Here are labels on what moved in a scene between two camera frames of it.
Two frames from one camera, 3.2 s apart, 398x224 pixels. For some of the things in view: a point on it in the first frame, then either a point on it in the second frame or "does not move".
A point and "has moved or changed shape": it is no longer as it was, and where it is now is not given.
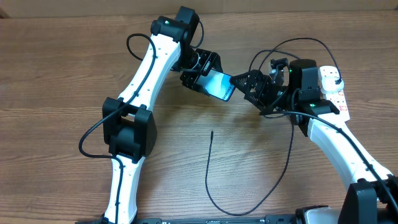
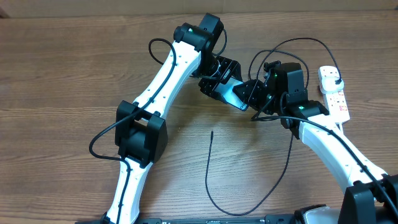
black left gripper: [189, 79] to [229, 66]
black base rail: [270, 219] does not move
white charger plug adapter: [328, 86] does not move
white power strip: [337, 97] does not move
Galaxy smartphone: [216, 84] has moved or changed shape
